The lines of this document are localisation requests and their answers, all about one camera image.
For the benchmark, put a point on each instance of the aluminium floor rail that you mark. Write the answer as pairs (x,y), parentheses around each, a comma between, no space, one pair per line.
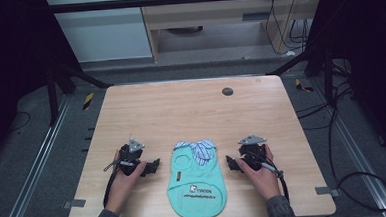
(357,153)
(34,167)

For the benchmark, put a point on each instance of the person's left hand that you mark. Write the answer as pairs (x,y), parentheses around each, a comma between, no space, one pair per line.
(123,189)

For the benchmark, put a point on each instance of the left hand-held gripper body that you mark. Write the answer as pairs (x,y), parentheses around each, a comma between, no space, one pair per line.
(130,158)

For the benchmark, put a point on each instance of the black metal stand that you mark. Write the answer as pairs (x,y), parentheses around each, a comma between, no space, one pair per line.
(62,78)
(315,62)

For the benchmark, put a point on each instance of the white cabinet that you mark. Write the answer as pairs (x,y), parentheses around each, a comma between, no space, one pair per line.
(103,29)

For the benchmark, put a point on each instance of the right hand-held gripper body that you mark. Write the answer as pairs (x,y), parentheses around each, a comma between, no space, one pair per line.
(251,152)

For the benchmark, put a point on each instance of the grey round table grommet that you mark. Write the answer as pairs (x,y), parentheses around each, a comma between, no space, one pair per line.
(227,91)

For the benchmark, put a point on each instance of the yellow black striped tape marker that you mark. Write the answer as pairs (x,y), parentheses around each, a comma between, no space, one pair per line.
(302,86)
(87,101)

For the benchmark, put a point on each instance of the teal pet shirt striped collar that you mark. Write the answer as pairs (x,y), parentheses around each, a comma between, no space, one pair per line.
(195,185)

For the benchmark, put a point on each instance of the person's right hand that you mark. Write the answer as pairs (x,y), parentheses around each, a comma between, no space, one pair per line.
(261,181)

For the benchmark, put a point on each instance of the black horizontal frame bar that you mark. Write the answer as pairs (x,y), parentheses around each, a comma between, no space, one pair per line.
(182,0)

